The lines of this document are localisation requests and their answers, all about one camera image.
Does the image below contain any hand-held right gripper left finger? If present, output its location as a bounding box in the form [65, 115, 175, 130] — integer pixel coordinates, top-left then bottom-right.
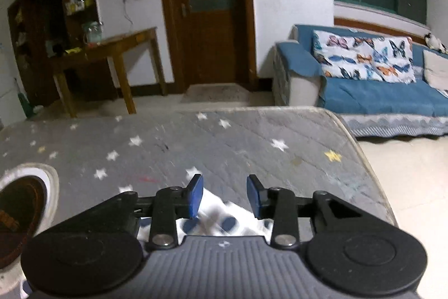
[101, 174, 204, 249]

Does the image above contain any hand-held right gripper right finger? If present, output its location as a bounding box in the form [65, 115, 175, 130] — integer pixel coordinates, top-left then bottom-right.
[247, 175, 365, 249]

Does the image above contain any white navy-dotted garment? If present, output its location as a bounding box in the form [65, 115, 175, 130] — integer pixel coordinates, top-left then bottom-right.
[138, 187, 277, 238]

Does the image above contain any grey star quilted table cover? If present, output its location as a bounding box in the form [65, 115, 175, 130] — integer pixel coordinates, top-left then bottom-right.
[0, 106, 400, 299]

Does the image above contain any grey door mat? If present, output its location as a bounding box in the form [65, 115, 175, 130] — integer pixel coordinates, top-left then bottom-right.
[180, 84, 251, 104]

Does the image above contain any blue sofa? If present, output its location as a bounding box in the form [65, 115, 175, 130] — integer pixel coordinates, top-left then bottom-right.
[273, 24, 448, 138]

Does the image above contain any brown wooden door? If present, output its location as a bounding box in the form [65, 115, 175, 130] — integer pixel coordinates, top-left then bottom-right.
[156, 0, 260, 94]

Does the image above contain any wooden side table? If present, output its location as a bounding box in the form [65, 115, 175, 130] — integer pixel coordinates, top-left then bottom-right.
[49, 27, 168, 118]

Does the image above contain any round black induction hotplate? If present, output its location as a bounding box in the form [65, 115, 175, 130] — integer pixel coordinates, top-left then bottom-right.
[0, 162, 59, 273]

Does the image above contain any butterfly print pillow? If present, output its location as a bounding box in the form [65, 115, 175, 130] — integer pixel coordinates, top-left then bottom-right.
[312, 31, 417, 82]

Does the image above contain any clear glass jar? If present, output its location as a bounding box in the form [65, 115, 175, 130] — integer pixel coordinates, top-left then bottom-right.
[82, 20, 105, 45]

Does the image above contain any green broom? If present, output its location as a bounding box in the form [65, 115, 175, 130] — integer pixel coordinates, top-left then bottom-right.
[14, 78, 34, 119]

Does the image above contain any dark wooden shelf cabinet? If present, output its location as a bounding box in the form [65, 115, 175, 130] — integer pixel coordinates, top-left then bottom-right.
[7, 0, 102, 110]

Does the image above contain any beige cushion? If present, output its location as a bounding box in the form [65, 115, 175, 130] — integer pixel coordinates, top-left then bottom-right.
[422, 50, 448, 91]

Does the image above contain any black white plush toy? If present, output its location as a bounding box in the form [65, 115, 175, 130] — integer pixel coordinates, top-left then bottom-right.
[423, 33, 448, 54]

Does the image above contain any thin wall cable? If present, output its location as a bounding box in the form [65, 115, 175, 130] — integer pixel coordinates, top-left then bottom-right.
[122, 0, 135, 30]

